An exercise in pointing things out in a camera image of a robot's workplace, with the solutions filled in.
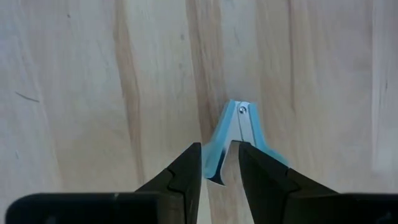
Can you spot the light blue staple remover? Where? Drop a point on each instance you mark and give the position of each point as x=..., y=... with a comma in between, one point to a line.
x=245, y=124

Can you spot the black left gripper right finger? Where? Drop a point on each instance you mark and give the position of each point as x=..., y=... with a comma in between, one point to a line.
x=264, y=193

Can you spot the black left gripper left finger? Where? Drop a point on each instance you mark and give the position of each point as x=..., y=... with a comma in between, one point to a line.
x=186, y=186

